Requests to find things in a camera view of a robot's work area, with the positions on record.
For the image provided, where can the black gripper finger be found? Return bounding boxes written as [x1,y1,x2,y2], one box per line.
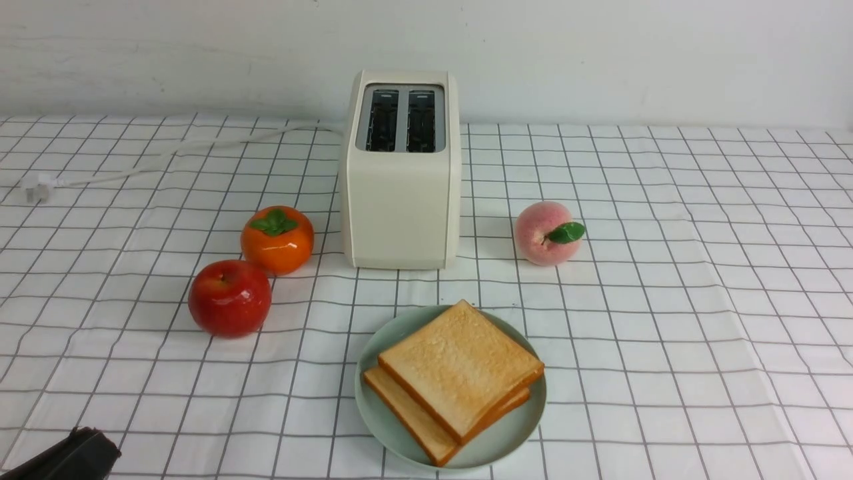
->
[1,427,122,479]

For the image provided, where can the toast slice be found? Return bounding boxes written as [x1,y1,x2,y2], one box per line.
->
[378,299,544,445]
[365,367,529,467]

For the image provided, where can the cream white toaster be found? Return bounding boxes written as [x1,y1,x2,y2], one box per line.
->
[339,70,462,270]

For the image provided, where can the red apple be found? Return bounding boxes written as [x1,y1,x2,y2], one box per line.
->
[188,259,272,339]

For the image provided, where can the orange persimmon with leaf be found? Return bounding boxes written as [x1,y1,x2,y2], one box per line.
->
[240,205,315,276]

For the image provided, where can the light green round plate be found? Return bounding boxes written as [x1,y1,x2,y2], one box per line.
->
[354,304,546,476]

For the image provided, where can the pink peach with leaf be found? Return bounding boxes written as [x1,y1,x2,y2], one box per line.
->
[514,201,587,267]

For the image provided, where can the white power cord with plug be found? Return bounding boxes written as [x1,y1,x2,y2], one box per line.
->
[20,124,344,204]

